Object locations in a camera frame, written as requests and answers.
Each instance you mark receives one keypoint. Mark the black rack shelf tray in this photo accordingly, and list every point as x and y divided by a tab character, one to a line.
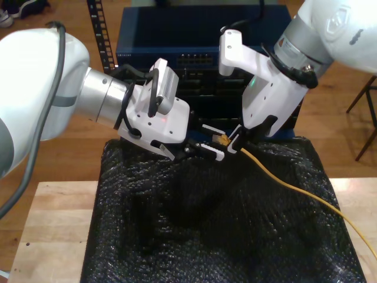
218	109

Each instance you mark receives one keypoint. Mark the blue base box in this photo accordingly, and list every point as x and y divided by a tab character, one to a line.
285	132

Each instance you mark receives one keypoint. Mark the black rack server unit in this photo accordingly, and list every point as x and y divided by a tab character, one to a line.
206	85

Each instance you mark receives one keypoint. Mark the black bubble wrap mat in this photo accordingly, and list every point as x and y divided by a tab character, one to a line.
206	236

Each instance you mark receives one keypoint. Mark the wooden leg chair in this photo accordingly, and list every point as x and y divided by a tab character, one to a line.
362	94

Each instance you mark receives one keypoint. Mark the black metal equipment rack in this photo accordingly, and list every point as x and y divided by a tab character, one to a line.
100	35

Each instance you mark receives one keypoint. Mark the dark shoe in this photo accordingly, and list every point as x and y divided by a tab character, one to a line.
29	7

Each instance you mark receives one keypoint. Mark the white sneaker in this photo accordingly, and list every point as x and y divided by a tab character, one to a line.
5	19

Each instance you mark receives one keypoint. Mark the blue network switch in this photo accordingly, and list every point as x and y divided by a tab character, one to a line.
176	29

